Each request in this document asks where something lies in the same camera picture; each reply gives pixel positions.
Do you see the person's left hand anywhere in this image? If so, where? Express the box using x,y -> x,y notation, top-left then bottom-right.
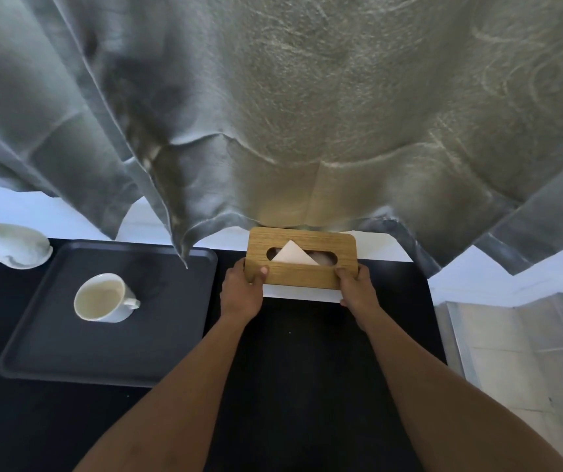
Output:
220,258 -> 268,325

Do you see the person's right hand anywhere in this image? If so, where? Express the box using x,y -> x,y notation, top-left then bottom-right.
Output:
335,264 -> 384,332

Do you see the wooden lid tissue box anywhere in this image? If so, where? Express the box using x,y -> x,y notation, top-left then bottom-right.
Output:
244,227 -> 359,304

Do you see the person's right forearm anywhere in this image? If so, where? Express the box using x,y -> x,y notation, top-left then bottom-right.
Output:
358,309 -> 563,472

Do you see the person's left forearm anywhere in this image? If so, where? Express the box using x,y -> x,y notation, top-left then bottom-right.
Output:
74,309 -> 262,472

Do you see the white folded tissue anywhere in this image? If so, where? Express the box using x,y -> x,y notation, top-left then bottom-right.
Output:
272,240 -> 320,266

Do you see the black serving tray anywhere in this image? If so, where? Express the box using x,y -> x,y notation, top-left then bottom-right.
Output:
0,241 -> 218,388

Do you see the white ceramic cup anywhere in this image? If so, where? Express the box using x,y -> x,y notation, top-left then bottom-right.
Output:
73,273 -> 141,324

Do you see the grey patterned curtain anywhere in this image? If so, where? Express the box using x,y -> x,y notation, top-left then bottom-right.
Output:
50,0 -> 563,281

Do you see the white ceramic vase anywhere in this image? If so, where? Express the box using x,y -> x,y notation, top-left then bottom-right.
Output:
0,194 -> 53,270

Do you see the grey sheer curtain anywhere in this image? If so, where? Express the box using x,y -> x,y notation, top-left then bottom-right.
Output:
0,0 -> 199,269

